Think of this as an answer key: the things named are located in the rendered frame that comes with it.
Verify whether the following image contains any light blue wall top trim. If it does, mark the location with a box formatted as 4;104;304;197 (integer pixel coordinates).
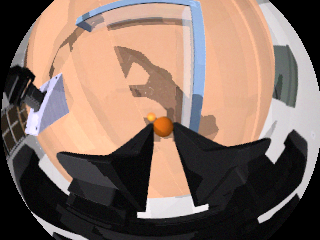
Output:
75;0;207;133

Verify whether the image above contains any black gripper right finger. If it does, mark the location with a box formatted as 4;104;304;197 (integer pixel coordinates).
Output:
173;121;272;207

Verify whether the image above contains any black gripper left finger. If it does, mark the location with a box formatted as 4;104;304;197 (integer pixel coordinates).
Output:
56;123;153;212

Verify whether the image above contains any clear low l-shaped wall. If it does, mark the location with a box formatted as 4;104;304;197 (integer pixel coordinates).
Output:
77;3;195;128

